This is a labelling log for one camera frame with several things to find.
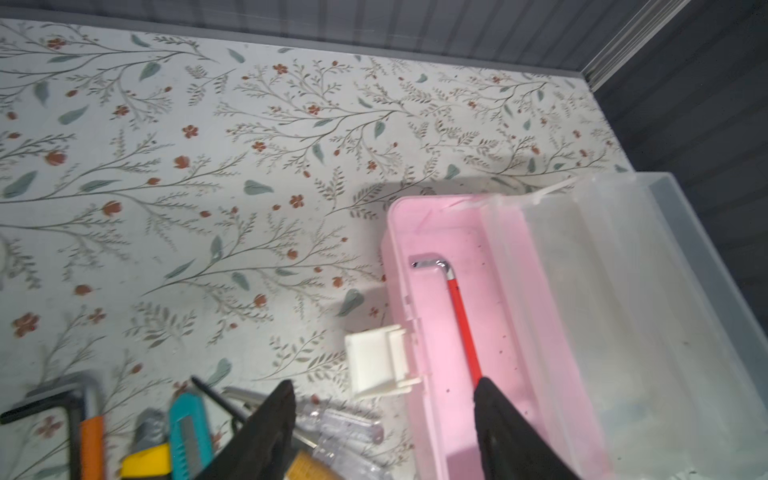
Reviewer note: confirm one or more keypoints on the clear handled screwdriver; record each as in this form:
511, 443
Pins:
324, 419

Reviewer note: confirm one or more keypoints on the aluminium corner frame post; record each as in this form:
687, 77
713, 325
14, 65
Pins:
642, 27

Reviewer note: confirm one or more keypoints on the yellow black utility knife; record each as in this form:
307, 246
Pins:
149, 457

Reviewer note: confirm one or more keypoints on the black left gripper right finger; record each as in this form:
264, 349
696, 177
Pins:
510, 447

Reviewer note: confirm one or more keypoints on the white latch of tool box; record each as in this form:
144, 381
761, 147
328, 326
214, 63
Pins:
380, 363

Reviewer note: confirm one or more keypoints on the clear tool box lid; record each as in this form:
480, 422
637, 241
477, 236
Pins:
645, 360

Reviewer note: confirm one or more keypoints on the teal utility knife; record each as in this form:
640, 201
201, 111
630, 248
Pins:
191, 447

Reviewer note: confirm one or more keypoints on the red hex key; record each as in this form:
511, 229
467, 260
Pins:
462, 320

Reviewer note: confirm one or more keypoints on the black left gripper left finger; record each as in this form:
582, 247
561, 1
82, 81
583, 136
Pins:
258, 438

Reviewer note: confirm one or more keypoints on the orange hex key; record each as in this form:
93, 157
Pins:
84, 393

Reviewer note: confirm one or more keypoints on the pink tool box base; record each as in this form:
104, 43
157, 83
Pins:
468, 289

